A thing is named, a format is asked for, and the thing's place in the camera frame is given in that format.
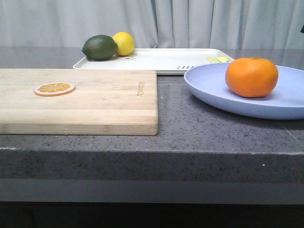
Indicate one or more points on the orange mandarin fruit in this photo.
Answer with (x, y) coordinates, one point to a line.
(251, 77)

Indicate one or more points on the light blue plate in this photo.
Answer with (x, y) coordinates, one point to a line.
(285, 102)

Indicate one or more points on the white rectangular tray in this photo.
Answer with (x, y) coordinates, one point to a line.
(165, 61)

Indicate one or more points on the wooden cutting board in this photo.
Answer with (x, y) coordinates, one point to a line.
(105, 102)

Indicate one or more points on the yellow lemon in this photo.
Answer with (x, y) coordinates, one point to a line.
(125, 43)

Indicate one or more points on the green lime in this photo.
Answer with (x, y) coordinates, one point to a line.
(99, 47)

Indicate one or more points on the grey curtain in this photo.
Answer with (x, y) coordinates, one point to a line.
(227, 24)

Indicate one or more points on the orange slice toy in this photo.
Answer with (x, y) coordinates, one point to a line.
(54, 89)

